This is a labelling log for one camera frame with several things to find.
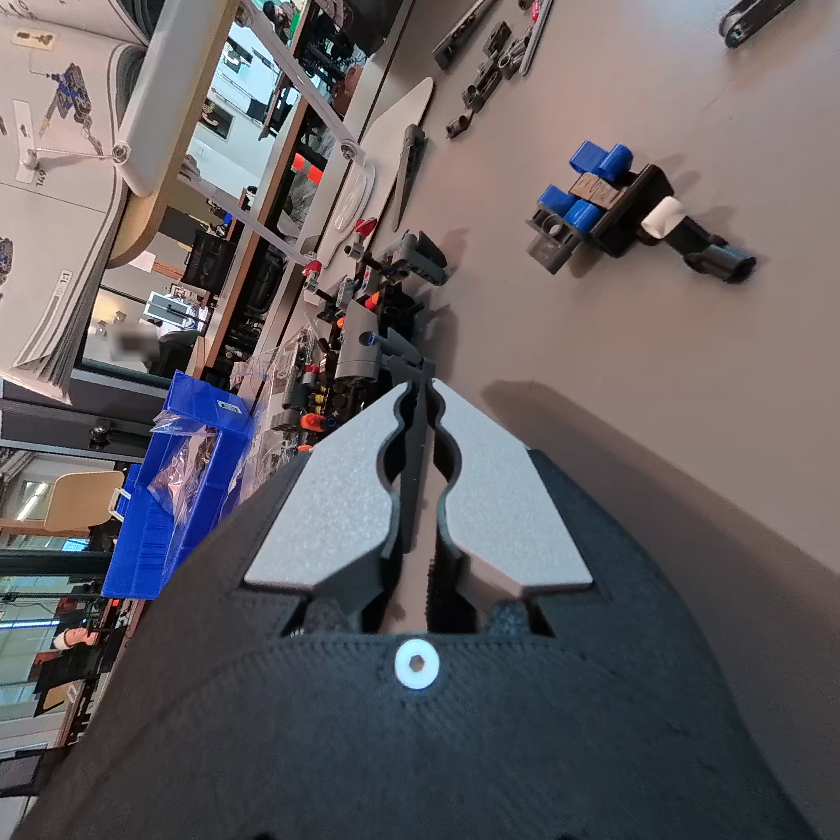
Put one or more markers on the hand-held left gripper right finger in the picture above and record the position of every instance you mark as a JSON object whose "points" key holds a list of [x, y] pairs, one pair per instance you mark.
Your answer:
{"points": [[515, 512]]}

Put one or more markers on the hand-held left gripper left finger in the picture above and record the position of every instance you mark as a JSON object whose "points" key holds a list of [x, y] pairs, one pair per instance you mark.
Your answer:
{"points": [[321, 512]]}

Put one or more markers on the grey lego car chassis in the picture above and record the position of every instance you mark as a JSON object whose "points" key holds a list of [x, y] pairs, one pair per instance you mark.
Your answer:
{"points": [[358, 354]]}

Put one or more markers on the blue and black lego subassembly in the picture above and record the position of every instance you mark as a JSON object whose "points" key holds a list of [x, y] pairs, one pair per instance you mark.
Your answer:
{"points": [[610, 210]]}

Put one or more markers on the dark grey lego connector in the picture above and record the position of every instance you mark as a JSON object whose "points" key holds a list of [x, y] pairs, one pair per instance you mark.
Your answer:
{"points": [[499, 39], [479, 88], [459, 123], [512, 62]]}

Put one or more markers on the lego instruction booklet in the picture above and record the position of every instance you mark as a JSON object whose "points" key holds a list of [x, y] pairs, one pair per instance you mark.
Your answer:
{"points": [[52, 216]]}

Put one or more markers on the long dark grey lego beam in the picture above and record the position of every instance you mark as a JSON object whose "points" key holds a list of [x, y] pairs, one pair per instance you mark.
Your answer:
{"points": [[459, 33]]}

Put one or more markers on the black lego beam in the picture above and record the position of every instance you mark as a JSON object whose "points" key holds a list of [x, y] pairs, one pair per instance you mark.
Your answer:
{"points": [[754, 19]]}

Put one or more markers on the clear plastic bags in bin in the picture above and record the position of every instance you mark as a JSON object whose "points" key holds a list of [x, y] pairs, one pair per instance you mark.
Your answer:
{"points": [[190, 459]]}

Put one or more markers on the blue storage bin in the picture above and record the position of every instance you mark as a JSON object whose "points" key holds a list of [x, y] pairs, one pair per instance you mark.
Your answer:
{"points": [[164, 525]]}

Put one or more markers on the beige chair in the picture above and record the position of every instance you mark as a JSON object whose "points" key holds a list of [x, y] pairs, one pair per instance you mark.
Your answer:
{"points": [[79, 499]]}

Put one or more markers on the computer monitor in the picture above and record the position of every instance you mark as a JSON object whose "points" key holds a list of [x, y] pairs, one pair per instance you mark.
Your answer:
{"points": [[170, 310]]}

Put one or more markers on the black crate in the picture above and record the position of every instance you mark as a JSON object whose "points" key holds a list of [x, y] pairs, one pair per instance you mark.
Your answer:
{"points": [[210, 261]]}

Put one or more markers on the light grey flat sheet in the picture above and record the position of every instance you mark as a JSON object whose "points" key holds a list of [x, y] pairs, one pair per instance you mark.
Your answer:
{"points": [[387, 144]]}

